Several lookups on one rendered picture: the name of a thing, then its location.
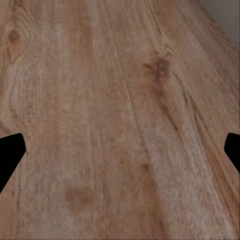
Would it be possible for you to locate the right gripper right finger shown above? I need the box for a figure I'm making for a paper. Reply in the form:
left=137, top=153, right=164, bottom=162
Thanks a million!
left=224, top=133, right=240, bottom=173

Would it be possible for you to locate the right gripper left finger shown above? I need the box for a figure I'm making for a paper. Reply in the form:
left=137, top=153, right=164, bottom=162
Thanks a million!
left=0, top=133, right=26, bottom=193

